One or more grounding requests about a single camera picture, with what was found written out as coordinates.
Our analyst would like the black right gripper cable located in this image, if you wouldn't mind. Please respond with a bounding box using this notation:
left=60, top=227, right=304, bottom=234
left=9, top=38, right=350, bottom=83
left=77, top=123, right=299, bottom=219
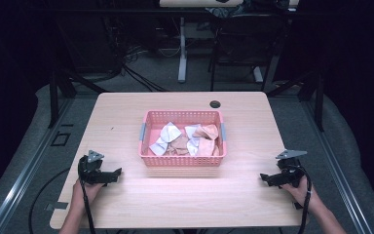
left=285, top=164, right=314, bottom=234

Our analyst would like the tan cloth piece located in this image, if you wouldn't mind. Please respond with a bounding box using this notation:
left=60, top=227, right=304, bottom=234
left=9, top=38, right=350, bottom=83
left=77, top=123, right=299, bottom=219
left=166, top=135, right=190, bottom=157

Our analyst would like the person's left hand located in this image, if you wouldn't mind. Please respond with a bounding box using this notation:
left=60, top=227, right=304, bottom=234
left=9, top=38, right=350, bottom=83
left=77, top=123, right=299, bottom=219
left=71, top=178, right=107, bottom=211

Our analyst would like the person's right hand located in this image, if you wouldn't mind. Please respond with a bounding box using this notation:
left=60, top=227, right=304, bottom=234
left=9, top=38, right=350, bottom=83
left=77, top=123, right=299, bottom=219
left=280, top=175, right=323, bottom=213

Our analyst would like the black frame post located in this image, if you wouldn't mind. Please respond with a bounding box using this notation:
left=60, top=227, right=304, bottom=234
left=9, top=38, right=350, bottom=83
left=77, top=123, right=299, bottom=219
left=314, top=73, right=325, bottom=133
left=48, top=70, right=60, bottom=129

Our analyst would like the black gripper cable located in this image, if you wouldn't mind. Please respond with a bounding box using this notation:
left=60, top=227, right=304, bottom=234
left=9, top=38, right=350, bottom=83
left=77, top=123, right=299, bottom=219
left=78, top=155, right=97, bottom=234
left=285, top=164, right=314, bottom=234

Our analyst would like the aluminium floor rail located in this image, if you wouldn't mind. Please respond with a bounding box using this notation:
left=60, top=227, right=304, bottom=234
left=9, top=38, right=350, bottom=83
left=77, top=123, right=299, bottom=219
left=0, top=97, right=76, bottom=234
left=300, top=97, right=374, bottom=234

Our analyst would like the black chair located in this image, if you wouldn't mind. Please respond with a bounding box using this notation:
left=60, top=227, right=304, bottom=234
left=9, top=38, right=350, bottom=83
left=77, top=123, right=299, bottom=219
left=207, top=12, right=291, bottom=93

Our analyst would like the peach cloth piece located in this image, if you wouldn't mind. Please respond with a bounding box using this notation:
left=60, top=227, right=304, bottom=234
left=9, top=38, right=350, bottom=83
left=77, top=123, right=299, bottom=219
left=192, top=123, right=220, bottom=141
left=196, top=137, right=220, bottom=157

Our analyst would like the bundle of black floor cables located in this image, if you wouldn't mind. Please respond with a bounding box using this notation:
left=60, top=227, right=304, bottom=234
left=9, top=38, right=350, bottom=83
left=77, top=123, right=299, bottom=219
left=111, top=43, right=168, bottom=93

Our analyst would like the pink plastic basket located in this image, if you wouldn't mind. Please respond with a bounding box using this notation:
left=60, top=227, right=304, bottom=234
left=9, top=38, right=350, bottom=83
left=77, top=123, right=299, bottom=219
left=137, top=109, right=228, bottom=168

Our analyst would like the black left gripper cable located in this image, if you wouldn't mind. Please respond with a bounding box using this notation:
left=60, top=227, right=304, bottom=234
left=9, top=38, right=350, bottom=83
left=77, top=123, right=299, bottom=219
left=78, top=155, right=97, bottom=234

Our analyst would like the white desk foot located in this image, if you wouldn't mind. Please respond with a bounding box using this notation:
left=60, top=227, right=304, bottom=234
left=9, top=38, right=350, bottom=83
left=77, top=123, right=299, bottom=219
left=252, top=65, right=265, bottom=84

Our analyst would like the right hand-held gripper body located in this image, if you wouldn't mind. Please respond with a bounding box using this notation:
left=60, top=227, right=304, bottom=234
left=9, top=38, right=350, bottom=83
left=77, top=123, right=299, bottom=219
left=274, top=148, right=307, bottom=188

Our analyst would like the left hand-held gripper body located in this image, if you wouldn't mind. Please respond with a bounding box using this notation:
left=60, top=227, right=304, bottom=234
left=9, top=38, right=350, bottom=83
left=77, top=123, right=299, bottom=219
left=77, top=149, right=112, bottom=186

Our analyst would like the white cloth piece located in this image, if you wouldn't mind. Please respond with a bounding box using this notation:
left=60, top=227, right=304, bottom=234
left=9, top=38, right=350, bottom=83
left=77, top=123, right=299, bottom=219
left=186, top=137, right=200, bottom=157
left=148, top=136, right=169, bottom=157
left=160, top=121, right=183, bottom=143
left=184, top=123, right=203, bottom=139

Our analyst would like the white desk leg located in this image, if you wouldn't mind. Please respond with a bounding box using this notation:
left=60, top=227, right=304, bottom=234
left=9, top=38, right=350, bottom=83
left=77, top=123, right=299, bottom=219
left=177, top=17, right=189, bottom=84

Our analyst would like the black floor cable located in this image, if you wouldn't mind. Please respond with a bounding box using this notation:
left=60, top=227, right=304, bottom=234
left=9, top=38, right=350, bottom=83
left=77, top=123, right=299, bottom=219
left=28, top=167, right=71, bottom=234

